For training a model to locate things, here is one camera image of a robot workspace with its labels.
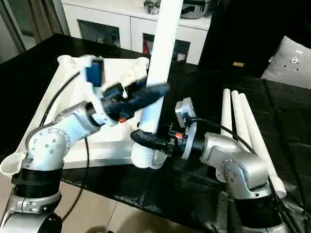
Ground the white plastic table top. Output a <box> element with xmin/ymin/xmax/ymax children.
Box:
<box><xmin>0</xmin><ymin>55</ymin><xmax>168</xmax><ymax>177</ymax></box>

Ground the white plastic table leg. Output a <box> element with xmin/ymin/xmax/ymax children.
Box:
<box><xmin>230</xmin><ymin>90</ymin><xmax>256</xmax><ymax>152</ymax></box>
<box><xmin>132</xmin><ymin>0</ymin><xmax>184</xmax><ymax>168</ymax></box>
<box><xmin>239</xmin><ymin>93</ymin><xmax>287</xmax><ymax>198</ymax></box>
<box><xmin>220</xmin><ymin>88</ymin><xmax>234</xmax><ymax>138</ymax></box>

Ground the white glass-door cabinet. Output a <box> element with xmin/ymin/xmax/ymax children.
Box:
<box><xmin>60</xmin><ymin>0</ymin><xmax>212</xmax><ymax>66</ymax></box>

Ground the black work mat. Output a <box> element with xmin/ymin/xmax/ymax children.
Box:
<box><xmin>0</xmin><ymin>33</ymin><xmax>311</xmax><ymax>233</ymax></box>

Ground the black speaker box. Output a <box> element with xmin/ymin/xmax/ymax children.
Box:
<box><xmin>199</xmin><ymin>0</ymin><xmax>292</xmax><ymax>78</ymax></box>

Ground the brown curtain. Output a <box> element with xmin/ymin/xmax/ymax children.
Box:
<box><xmin>0</xmin><ymin>0</ymin><xmax>71</xmax><ymax>64</ymax></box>

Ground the grey cushion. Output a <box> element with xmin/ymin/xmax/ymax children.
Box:
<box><xmin>260</xmin><ymin>35</ymin><xmax>311</xmax><ymax>90</ymax></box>

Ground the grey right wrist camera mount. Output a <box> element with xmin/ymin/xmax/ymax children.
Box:
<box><xmin>174</xmin><ymin>97</ymin><xmax>197</xmax><ymax>160</ymax></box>

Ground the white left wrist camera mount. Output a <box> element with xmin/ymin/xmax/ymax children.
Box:
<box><xmin>80</xmin><ymin>55</ymin><xmax>122</xmax><ymax>127</ymax></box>

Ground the black right camera cable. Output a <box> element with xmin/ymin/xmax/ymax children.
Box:
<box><xmin>184</xmin><ymin>116</ymin><xmax>304</xmax><ymax>233</ymax></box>

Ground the black camera cable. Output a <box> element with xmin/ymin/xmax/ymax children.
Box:
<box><xmin>184</xmin><ymin>116</ymin><xmax>304</xmax><ymax>233</ymax></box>
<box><xmin>40</xmin><ymin>71</ymin><xmax>82</xmax><ymax>128</ymax></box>

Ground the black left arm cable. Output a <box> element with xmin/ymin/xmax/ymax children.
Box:
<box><xmin>60</xmin><ymin>137</ymin><xmax>90</xmax><ymax>220</ymax></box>

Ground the black left camera cable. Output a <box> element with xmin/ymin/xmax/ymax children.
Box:
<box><xmin>40</xmin><ymin>71</ymin><xmax>82</xmax><ymax>128</ymax></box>

